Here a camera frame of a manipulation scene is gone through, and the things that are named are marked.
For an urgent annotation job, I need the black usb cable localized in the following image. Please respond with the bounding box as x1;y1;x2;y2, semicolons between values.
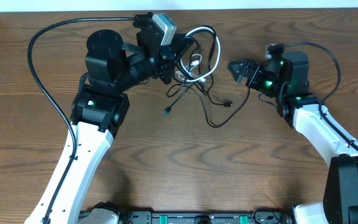
162;24;251;128

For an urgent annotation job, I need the white usb cable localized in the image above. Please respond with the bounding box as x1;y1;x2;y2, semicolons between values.
175;26;222;83

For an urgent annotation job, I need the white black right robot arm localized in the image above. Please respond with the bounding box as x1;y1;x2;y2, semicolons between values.
227;52;358;223

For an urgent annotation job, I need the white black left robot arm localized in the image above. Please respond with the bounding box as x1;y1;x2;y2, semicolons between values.
27;12;191;223

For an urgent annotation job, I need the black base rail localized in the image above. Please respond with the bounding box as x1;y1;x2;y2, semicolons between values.
79;202;291;224

